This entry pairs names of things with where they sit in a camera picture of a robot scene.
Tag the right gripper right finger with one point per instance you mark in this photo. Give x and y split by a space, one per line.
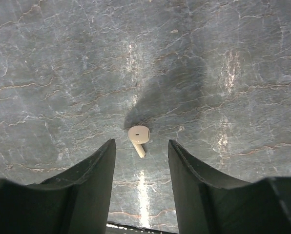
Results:
208 201

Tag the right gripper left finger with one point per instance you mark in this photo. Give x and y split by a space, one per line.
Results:
75 201

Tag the cream earbud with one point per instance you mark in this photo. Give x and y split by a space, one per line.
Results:
139 135

